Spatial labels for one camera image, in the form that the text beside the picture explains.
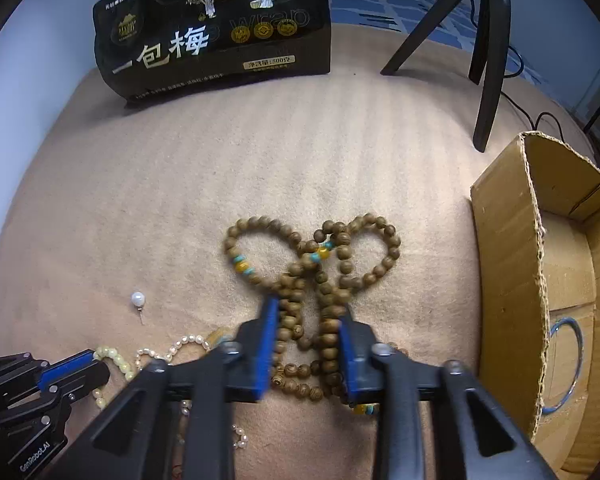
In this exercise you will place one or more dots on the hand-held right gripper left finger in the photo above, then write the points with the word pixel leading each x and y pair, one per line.
pixel 268 345

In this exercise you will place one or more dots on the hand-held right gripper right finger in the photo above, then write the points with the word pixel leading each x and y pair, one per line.
pixel 349 355

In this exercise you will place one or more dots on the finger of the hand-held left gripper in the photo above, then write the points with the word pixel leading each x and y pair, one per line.
pixel 65 367

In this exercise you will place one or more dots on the cardboard box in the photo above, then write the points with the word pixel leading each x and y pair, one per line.
pixel 507 260

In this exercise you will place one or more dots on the pearl earring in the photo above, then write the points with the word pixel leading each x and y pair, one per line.
pixel 138 299

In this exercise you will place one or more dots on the tan blanket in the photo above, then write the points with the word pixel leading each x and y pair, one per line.
pixel 155 185

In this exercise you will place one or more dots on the blue bangle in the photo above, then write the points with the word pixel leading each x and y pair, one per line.
pixel 578 345

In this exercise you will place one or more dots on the black printed snack bag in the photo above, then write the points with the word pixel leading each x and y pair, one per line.
pixel 215 65

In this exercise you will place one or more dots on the black tripod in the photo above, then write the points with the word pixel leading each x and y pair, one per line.
pixel 489 60

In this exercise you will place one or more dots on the blue patterned blanket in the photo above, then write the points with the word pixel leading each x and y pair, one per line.
pixel 379 7

